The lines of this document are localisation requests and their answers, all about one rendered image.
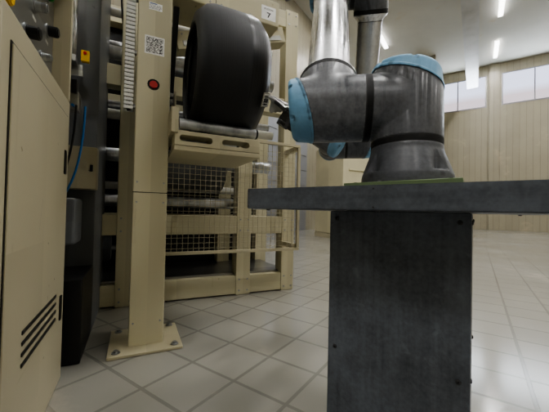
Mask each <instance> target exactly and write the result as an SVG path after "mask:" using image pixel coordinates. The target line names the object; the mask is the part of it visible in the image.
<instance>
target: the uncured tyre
mask: <svg viewBox="0 0 549 412"><path fill-rule="evenodd" d="M271 66H272V55H271V46H270V39H269V36H268V34H267V32H266V30H265V28H264V26H263V24H262V23H261V22H260V21H259V20H258V19H257V18H256V17H255V16H252V15H249V14H247V13H244V12H241V11H237V10H235V9H232V8H229V7H224V6H222V5H219V4H216V3H207V4H205V5H204V6H202V7H200V8H199V9H198V10H197V11H196V12H195V13H194V17H193V19H192V22H191V26H190V32H189V36H188V40H187V45H186V50H185V63H184V73H183V88H182V102H183V115H184V119H191V120H197V121H203V122H208V123H219V124H224V125H230V126H235V127H241V128H251V129H256V128H257V125H258V124H259V122H260V120H261V116H262V115H263V112H264V109H265V107H261V103H262V98H263V95H264V92H266V93H269V88H270V77H271Z"/></svg>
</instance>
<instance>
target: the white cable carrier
mask: <svg viewBox="0 0 549 412"><path fill-rule="evenodd" d="M136 3H138V0H127V14H126V37H125V39H126V40H125V45H126V46H125V66H124V68H125V69H124V93H123V96H124V98H123V110H124V111H127V112H133V109H135V104H133V96H134V69H135V56H136V52H137V50H135V41H136ZM126 76H127V77H126ZM126 84H127V85H126Z"/></svg>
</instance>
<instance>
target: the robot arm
mask: <svg viewBox="0 0 549 412"><path fill-rule="evenodd" d="M388 6H389V2H388V0H310V11H311V12H312V13H313V20H312V29H311V38H310V54H309V62H308V66H307V67H306V68H305V69H304V70H303V72H302V74H301V77H300V78H293V79H290V80H289V82H288V103H287V102H285V101H282V100H280V99H279V98H277V97H275V96H268V98H269V99H270V108H269V112H271V113H274V112H275V113H277V112H283V113H282V114H281V115H280V116H279V119H278V121H277V124H278V125H279V126H281V127H282V128H284V129H286V130H289V131H290V132H292V138H293V140H294V141H296V142H304V143H310V144H313V145H314V146H316V147H317V148H319V154H320V156H321V157H322V158H323V159H325V160H328V161H331V160H334V159H369V160H368V163H367V165H366V168H365V170H364V174H363V176H362V179H361V182H372V181H404V180H420V179H436V178H449V177H455V173H454V171H453V169H452V166H451V164H450V162H449V159H448V157H447V155H446V153H445V151H444V89H445V85H444V78H443V70H442V67H441V65H440V63H439V62H438V61H437V60H435V59H433V58H431V57H429V56H425V55H421V54H417V55H413V54H402V55H397V56H392V57H389V58H386V59H385V60H383V61H382V62H381V63H378V62H379V53H380V44H381V36H382V21H383V19H384V18H385V16H386V15H387V14H388ZM352 10H353V11H354V18H355V19H356V20H357V22H358V23H357V38H356V53H355V68H354V67H353V66H352V65H351V64H350V46H349V19H348V11H352ZM280 124H281V125H280Z"/></svg>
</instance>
